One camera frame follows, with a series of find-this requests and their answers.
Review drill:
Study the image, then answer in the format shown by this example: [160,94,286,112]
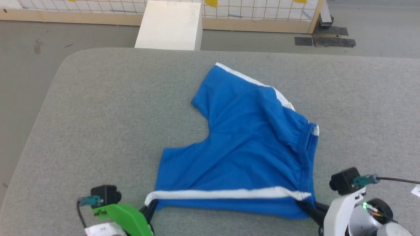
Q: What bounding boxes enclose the long black floor plate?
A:
[313,35,357,48]

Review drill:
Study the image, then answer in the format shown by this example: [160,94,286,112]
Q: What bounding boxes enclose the black round right gripper motor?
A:
[363,198,394,225]

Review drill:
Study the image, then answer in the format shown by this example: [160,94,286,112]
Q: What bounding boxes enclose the blue shorts with white trim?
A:
[144,62,320,220]

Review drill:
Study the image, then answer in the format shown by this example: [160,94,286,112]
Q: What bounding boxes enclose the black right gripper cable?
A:
[352,174,420,186]

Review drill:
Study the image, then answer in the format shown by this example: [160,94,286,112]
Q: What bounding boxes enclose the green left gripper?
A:
[93,199,158,236]

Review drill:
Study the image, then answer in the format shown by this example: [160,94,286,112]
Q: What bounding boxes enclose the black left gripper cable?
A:
[76,196,101,230]

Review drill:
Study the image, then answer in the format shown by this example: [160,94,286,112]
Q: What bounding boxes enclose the small black floor plate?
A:
[294,36,313,47]

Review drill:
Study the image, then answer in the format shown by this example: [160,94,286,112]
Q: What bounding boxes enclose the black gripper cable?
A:
[76,196,101,230]
[352,174,420,186]

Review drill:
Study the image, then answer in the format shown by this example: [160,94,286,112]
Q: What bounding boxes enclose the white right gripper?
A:
[296,188,367,236]

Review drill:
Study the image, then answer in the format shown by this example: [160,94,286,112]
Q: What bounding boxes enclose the white rectangular box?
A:
[134,0,203,51]

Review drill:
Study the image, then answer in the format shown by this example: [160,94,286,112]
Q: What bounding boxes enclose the lemon print partition screen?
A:
[0,0,324,34]

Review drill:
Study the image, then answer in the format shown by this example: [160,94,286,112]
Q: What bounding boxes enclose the grey metal partition foot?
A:
[318,0,335,27]

